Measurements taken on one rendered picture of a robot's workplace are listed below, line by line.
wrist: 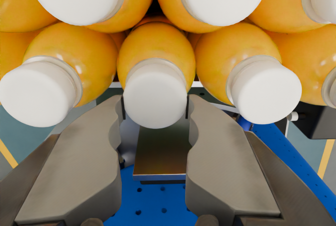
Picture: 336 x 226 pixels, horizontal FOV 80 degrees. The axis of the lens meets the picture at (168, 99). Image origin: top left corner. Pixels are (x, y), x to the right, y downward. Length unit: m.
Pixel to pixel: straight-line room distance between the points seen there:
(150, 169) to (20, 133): 1.63
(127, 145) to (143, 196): 0.11
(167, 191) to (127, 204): 0.05
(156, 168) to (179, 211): 0.07
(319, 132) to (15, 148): 1.86
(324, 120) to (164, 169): 0.20
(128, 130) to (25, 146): 1.57
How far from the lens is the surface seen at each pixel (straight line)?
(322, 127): 0.32
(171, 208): 0.28
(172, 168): 0.23
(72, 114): 1.30
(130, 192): 0.30
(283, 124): 1.51
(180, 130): 0.28
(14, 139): 1.88
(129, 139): 0.36
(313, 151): 2.06
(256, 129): 1.05
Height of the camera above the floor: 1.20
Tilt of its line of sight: 61 degrees down
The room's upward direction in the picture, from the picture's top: 176 degrees clockwise
